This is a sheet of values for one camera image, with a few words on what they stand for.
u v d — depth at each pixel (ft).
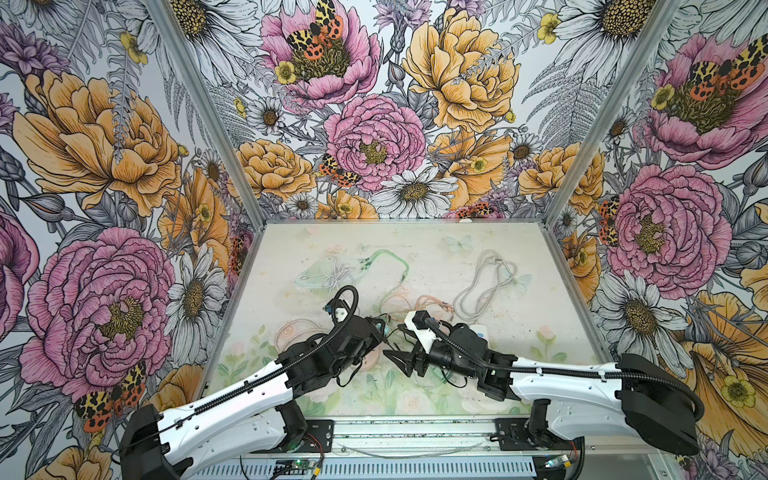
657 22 2.40
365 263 3.56
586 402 1.57
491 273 3.47
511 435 2.43
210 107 2.90
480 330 2.99
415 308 3.19
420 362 2.10
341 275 3.31
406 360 2.09
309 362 1.80
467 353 1.55
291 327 3.04
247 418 1.55
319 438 2.41
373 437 2.49
